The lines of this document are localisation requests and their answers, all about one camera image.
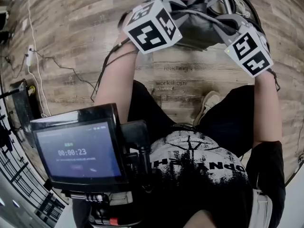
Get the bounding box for person's left forearm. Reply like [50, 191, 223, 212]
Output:
[94, 40, 141, 124]

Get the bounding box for white power strip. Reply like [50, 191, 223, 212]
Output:
[25, 45, 34, 67]

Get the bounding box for black vacuum hose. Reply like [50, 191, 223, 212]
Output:
[209, 0, 265, 33]

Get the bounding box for black box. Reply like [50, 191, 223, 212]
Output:
[9, 78, 43, 149]

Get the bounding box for black shorts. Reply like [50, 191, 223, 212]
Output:
[127, 79, 257, 157]

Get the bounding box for person's right forearm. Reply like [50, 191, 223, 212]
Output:
[251, 68, 283, 150]

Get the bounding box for white cable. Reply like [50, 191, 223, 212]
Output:
[26, 0, 51, 118]

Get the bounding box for black screen monitor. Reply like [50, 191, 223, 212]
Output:
[29, 103, 131, 192]

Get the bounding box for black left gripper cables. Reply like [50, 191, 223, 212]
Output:
[91, 10, 140, 102]

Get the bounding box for beige shoe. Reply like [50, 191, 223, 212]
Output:
[193, 90, 222, 126]

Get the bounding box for black and white printed shirt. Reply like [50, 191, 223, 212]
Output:
[133, 130, 286, 228]

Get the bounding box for thin black floor cable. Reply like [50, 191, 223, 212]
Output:
[32, 50, 96, 93]

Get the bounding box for black monitor mount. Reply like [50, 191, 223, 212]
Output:
[120, 119, 157, 194]

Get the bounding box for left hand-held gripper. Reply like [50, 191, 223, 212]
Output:
[123, 0, 189, 55]

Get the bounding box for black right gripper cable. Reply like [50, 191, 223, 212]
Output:
[267, 68, 281, 93]

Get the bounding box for silver metal vacuum tube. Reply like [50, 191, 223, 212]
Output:
[220, 0, 233, 16]

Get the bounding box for black metal railing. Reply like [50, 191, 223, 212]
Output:
[0, 101, 66, 228]

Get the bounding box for grey cloth dust bag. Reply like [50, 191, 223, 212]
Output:
[170, 0, 239, 51]

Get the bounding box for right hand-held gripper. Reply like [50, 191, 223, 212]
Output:
[206, 0, 274, 78]

